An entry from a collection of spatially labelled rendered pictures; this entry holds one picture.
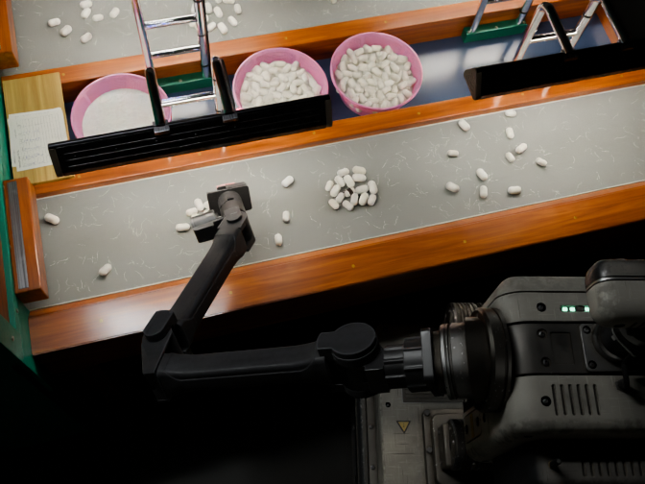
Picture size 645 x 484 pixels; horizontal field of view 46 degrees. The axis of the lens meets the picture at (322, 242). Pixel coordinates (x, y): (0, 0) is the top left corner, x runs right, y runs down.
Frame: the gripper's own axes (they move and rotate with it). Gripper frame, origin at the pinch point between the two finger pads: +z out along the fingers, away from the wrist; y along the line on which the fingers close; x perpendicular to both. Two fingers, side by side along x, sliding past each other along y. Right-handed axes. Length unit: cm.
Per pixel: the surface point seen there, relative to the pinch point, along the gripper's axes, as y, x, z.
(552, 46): -109, -9, 37
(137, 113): 18.3, -13.7, 30.4
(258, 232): -6.2, 13.3, -2.2
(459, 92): -75, -3, 29
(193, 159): 6.2, -3.6, 14.1
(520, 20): -99, -19, 39
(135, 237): 24.5, 9.4, 1.8
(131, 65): 17.4, -24.8, 39.5
